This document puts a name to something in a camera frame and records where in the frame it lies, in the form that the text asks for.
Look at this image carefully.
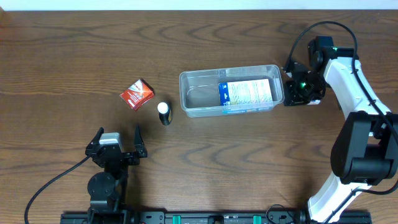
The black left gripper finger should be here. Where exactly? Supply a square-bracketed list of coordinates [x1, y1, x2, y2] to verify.
[134, 125, 145, 152]
[92, 127, 104, 144]

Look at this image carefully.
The black bottle white cap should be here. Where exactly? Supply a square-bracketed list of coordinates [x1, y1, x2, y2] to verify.
[157, 101, 172, 126]

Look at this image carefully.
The red packet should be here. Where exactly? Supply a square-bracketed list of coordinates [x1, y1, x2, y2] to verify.
[119, 79, 155, 111]

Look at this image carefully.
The blue fever patch box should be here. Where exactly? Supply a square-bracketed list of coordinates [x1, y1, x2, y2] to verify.
[218, 79, 272, 106]

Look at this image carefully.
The white small carton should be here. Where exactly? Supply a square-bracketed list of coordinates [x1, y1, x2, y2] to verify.
[308, 100, 321, 105]

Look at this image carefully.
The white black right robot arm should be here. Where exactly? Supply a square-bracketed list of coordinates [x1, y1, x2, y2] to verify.
[284, 36, 397, 223]

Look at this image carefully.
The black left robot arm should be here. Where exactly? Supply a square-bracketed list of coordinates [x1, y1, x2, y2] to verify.
[85, 127, 147, 213]

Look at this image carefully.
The clear plastic container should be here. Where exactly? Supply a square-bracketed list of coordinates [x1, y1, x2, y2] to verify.
[179, 65, 284, 118]

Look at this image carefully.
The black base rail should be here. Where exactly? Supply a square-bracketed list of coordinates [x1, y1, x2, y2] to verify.
[60, 210, 373, 224]

